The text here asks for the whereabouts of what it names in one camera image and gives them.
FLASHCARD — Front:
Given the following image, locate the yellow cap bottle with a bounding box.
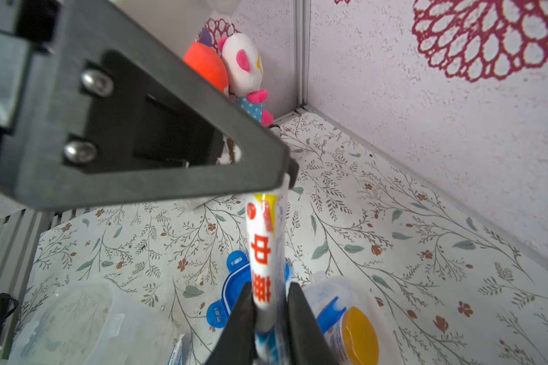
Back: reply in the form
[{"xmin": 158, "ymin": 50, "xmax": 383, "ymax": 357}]
[{"xmin": 324, "ymin": 307, "xmax": 380, "ymax": 365}]

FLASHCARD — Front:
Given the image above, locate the white toothpaste tube left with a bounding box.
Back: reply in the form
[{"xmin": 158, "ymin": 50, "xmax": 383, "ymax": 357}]
[{"xmin": 167, "ymin": 335, "xmax": 184, "ymax": 365}]

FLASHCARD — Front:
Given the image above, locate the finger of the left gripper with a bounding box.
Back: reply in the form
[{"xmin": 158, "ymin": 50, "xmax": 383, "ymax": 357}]
[{"xmin": 0, "ymin": 1, "xmax": 290, "ymax": 210}]

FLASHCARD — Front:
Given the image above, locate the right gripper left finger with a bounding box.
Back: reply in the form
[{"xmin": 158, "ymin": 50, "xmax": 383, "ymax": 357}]
[{"xmin": 205, "ymin": 283, "xmax": 256, "ymax": 365}]

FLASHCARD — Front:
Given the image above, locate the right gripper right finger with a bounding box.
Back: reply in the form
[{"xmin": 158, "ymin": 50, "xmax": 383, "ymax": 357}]
[{"xmin": 287, "ymin": 282, "xmax": 338, "ymax": 365}]

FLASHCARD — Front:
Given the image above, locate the left blue container lid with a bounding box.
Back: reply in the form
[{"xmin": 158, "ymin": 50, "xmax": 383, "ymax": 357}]
[{"xmin": 205, "ymin": 249, "xmax": 293, "ymax": 329}]

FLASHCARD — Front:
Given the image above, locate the red plush toy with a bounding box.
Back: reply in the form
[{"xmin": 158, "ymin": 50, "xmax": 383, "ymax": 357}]
[{"xmin": 184, "ymin": 42, "xmax": 229, "ymax": 96}]

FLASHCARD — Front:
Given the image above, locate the red white toothpaste tube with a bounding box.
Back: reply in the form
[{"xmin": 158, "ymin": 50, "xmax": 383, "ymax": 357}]
[{"xmin": 246, "ymin": 174, "xmax": 290, "ymax": 364}]

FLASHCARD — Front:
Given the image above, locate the upper white pink plush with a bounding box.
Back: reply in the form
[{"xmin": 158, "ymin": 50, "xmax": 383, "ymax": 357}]
[{"xmin": 218, "ymin": 33, "xmax": 273, "ymax": 127}]

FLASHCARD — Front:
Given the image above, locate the white small plush dog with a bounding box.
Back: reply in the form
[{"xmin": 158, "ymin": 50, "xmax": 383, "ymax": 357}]
[{"xmin": 217, "ymin": 137, "xmax": 241, "ymax": 165}]

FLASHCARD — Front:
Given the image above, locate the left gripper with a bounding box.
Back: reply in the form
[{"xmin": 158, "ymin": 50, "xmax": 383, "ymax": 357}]
[{"xmin": 0, "ymin": 1, "xmax": 65, "ymax": 135}]

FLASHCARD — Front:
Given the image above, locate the clear plastic container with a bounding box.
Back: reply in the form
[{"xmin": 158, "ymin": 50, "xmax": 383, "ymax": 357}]
[
  {"xmin": 303, "ymin": 275, "xmax": 403, "ymax": 364},
  {"xmin": 9, "ymin": 280, "xmax": 179, "ymax": 364}
]

